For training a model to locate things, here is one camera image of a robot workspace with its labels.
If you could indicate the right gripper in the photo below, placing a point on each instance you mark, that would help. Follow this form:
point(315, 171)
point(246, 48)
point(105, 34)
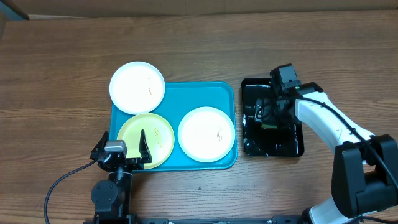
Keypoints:
point(268, 116)

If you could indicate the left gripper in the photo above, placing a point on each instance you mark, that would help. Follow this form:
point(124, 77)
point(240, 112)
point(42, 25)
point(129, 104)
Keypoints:
point(146, 157)

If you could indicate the green and yellow sponge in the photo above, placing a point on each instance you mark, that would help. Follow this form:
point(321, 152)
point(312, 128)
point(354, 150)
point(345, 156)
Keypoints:
point(268, 126)

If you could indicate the white plate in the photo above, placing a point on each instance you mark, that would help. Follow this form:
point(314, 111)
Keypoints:
point(137, 88)
point(206, 134)

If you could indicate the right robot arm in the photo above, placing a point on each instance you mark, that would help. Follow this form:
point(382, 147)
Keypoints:
point(364, 176)

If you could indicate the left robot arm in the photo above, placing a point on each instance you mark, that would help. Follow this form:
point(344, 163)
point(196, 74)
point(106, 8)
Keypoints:
point(111, 197)

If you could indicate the black rectangular water tray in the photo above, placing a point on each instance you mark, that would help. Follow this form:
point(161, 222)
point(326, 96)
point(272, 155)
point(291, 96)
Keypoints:
point(266, 142)

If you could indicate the teal plastic serving tray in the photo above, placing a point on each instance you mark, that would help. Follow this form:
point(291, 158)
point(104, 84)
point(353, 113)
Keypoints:
point(182, 97)

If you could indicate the yellow-green plate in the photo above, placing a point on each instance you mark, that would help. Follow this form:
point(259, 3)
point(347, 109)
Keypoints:
point(159, 135)

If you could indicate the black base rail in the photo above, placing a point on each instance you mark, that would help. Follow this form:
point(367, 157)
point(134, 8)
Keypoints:
point(277, 219)

